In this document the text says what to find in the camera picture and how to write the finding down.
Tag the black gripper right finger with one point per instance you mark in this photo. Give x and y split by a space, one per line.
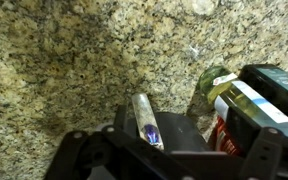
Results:
262 153

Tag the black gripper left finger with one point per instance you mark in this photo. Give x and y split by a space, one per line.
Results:
84 156

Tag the clear olive oil bottle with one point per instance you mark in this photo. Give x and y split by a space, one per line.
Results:
247 103

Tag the dark glass bottle blue label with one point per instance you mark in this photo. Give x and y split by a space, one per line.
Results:
277 90

